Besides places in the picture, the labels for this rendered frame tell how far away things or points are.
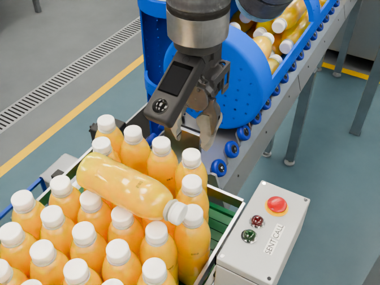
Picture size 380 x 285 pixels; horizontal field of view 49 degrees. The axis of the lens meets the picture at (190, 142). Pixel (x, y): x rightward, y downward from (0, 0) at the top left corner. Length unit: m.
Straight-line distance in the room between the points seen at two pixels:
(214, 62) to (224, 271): 0.35
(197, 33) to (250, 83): 0.46
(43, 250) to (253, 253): 0.35
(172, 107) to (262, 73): 0.45
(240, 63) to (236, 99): 0.11
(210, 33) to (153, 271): 0.38
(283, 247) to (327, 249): 1.38
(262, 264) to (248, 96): 0.46
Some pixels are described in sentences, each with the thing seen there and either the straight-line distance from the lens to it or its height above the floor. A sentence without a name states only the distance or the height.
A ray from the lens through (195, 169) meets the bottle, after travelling 0.88.
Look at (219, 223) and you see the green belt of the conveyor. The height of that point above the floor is 0.90.
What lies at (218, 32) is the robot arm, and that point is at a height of 1.44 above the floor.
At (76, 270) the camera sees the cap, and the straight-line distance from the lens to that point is 0.73.
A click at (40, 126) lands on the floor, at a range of 2.76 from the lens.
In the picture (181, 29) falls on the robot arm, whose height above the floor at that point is 1.44.
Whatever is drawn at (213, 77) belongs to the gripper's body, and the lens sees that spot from 0.66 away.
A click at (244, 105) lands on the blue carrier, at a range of 1.07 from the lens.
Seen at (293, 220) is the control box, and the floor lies 1.10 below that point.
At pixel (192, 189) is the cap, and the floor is 1.11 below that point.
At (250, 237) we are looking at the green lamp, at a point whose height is 1.11.
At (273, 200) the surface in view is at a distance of 0.80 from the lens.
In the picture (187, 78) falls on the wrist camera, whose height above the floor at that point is 1.37.
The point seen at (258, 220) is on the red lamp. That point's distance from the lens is 0.77.
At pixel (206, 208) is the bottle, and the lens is 0.86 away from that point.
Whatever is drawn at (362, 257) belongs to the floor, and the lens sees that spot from 2.17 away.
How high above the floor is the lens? 1.73
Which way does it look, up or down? 44 degrees down
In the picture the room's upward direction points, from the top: straight up
